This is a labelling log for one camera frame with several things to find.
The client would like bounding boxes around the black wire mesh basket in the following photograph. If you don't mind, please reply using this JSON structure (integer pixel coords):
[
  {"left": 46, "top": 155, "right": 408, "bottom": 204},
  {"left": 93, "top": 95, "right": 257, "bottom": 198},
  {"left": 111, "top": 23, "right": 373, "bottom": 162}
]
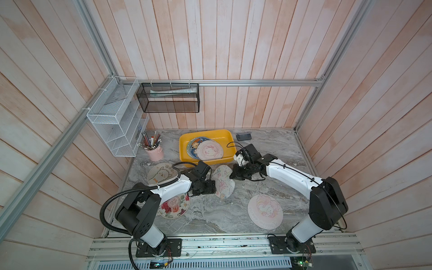
[{"left": 136, "top": 82, "right": 200, "bottom": 113}]

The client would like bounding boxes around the grey hole punch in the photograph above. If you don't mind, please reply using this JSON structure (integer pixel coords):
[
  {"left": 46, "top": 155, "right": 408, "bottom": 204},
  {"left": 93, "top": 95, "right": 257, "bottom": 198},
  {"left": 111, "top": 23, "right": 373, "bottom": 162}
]
[{"left": 236, "top": 132, "right": 252, "bottom": 141}]

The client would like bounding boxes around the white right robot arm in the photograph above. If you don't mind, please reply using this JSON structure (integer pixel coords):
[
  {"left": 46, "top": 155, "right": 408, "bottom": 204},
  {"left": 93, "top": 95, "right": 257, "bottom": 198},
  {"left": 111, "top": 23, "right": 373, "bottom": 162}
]
[{"left": 230, "top": 144, "right": 349, "bottom": 248}]

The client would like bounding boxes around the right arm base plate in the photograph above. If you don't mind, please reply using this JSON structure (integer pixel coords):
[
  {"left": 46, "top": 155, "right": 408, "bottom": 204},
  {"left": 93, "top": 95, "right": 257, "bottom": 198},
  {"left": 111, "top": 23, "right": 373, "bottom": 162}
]
[{"left": 267, "top": 234, "right": 316, "bottom": 254}]

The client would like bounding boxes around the white bear green coaster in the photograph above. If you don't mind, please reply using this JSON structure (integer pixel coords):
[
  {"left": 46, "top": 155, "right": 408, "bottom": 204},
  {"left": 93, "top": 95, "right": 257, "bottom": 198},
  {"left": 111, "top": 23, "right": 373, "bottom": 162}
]
[{"left": 147, "top": 163, "right": 178, "bottom": 185}]

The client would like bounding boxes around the black corrugated cable conduit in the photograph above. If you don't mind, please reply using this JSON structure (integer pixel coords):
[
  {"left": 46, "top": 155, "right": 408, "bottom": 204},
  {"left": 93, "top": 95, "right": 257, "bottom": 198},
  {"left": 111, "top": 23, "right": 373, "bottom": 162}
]
[{"left": 99, "top": 161, "right": 198, "bottom": 270}]

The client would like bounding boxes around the pink unicorn round coaster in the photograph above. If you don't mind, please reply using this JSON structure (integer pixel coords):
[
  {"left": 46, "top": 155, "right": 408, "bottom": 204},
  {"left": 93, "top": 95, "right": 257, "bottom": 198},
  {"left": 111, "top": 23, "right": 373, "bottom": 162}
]
[{"left": 196, "top": 140, "right": 223, "bottom": 161}]

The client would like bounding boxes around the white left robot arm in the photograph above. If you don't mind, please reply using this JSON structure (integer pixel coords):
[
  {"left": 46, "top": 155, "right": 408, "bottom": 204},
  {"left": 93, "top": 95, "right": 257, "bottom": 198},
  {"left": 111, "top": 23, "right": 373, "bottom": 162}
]
[{"left": 115, "top": 161, "right": 216, "bottom": 250}]

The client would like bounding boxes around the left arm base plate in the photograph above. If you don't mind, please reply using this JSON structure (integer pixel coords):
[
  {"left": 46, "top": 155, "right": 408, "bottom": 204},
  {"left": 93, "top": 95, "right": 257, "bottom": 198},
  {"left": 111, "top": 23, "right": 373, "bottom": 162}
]
[{"left": 136, "top": 238, "right": 182, "bottom": 258}]

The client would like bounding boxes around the floral rose round coaster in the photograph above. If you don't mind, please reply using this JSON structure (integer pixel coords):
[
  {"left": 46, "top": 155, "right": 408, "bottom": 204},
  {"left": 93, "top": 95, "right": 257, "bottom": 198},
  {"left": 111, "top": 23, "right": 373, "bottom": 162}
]
[{"left": 158, "top": 193, "right": 190, "bottom": 219}]

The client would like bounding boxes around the white wire mesh shelf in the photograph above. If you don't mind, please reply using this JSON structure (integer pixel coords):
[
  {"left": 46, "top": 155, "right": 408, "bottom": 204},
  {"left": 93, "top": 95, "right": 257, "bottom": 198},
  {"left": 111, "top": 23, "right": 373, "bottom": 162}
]
[{"left": 87, "top": 76, "right": 149, "bottom": 158}]

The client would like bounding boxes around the pink ribbon bunny coaster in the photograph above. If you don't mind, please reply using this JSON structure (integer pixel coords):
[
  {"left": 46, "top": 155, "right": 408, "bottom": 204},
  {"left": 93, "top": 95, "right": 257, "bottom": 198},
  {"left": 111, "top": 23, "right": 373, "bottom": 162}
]
[{"left": 211, "top": 165, "right": 235, "bottom": 199}]

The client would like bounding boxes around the blue bear car coaster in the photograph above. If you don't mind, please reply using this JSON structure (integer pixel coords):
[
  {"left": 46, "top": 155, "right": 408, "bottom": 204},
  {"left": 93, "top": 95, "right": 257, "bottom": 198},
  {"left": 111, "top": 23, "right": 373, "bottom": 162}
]
[{"left": 186, "top": 137, "right": 209, "bottom": 160}]

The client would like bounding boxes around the pink pen cup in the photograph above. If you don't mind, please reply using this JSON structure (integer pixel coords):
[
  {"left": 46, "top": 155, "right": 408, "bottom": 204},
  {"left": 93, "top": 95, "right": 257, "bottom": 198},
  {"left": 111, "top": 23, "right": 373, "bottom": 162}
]
[{"left": 138, "top": 131, "right": 164, "bottom": 162}]

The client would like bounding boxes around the large pink unicorn coaster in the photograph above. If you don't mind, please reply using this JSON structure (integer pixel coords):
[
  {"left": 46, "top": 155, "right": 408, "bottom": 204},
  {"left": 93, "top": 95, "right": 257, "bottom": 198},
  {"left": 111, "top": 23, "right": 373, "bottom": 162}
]
[{"left": 247, "top": 195, "right": 284, "bottom": 230}]

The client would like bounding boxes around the yellow plastic storage box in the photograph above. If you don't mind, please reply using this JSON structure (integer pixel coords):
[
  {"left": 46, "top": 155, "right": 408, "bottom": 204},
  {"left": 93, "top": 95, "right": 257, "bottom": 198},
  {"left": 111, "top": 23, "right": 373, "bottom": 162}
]
[{"left": 178, "top": 129, "right": 236, "bottom": 165}]

